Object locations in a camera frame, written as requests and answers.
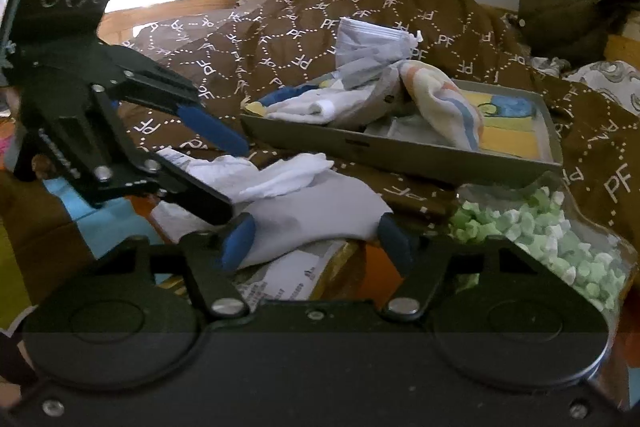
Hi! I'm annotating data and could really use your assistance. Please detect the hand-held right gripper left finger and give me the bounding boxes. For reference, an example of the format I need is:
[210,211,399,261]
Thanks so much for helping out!
[92,213,257,320]

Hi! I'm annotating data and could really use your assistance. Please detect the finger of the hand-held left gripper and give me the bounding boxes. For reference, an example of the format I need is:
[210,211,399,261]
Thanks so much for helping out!
[89,156,234,227]
[106,46,252,156]

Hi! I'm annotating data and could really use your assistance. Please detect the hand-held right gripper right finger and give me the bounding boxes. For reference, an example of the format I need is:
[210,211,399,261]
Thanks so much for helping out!
[376,212,551,322]

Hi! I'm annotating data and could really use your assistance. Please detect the light grey sock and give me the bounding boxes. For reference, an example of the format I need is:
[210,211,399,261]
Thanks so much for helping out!
[150,169,394,269]

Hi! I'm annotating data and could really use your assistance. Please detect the white sock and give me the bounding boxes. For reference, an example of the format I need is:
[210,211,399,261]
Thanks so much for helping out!
[265,86,372,126]
[155,149,336,208]

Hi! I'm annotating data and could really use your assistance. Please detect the grey tray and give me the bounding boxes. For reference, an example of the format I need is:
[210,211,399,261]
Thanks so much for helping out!
[240,79,563,185]

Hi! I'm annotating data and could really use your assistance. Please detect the peach blue striped sock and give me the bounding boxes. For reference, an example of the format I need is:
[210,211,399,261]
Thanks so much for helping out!
[399,59,486,152]

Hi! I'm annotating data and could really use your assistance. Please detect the taupe grey sock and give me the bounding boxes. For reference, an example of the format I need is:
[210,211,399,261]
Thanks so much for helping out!
[330,66,417,131]

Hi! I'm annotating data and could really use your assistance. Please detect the bagged bread loaf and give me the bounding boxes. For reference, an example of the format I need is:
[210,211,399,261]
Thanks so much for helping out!
[232,239,366,305]

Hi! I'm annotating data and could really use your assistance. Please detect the colourful striped bed sheet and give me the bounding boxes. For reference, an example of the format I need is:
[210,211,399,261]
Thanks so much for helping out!
[0,169,640,388]

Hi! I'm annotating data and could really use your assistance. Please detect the brown printed blanket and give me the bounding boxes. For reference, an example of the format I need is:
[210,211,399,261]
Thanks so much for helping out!
[100,0,640,253]

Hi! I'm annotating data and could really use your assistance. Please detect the glass jar of paper stars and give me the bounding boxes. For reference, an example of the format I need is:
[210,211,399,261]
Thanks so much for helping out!
[446,174,628,314]

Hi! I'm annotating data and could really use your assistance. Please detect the white swirl patterned pillow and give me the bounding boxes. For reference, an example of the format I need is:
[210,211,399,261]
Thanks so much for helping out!
[564,59,640,118]

